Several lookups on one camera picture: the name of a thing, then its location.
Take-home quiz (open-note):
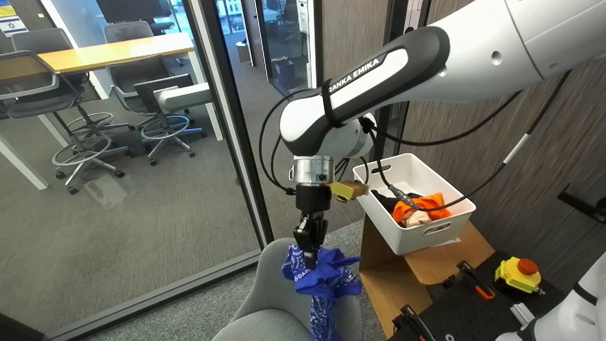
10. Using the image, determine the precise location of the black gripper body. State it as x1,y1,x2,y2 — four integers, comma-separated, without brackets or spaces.
293,186,331,249

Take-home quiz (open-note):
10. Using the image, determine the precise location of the blue patterned cloth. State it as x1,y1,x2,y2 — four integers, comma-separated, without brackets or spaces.
280,245,361,341

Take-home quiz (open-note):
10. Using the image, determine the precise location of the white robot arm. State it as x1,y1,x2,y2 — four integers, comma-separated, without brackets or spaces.
280,0,606,268

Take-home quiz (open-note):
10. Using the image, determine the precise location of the grey chair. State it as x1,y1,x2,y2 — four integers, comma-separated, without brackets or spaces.
212,239,361,341

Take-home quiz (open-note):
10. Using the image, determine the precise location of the black cloth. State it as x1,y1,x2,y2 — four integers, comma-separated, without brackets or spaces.
371,190,420,213

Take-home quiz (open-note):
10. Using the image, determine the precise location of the cardboard box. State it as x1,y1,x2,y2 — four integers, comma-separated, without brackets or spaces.
359,218,494,338

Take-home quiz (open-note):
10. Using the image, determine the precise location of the white plastic storage box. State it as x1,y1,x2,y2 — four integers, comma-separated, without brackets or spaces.
352,154,475,256

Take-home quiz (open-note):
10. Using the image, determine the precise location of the orange cloth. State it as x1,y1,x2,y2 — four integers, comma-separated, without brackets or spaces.
390,194,450,228

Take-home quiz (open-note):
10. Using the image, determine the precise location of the black perforated robot table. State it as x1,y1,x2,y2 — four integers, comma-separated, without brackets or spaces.
388,252,564,341

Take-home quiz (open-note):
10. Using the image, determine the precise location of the grey office stool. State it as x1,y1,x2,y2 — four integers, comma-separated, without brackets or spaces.
104,21,202,165
0,29,132,196

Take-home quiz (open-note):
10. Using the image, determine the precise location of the yellow emergency stop button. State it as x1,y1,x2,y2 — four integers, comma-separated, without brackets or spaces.
494,256,541,294

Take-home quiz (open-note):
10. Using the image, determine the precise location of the wooden top high table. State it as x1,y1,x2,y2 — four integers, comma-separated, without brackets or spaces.
0,33,223,194

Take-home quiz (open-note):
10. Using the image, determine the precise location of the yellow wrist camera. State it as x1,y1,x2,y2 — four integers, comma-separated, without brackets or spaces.
329,180,367,201

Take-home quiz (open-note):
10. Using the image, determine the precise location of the orange handled tool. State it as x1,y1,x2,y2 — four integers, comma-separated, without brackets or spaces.
456,262,496,302

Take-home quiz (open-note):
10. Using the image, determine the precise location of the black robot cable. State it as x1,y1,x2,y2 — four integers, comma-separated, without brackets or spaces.
367,69,573,215

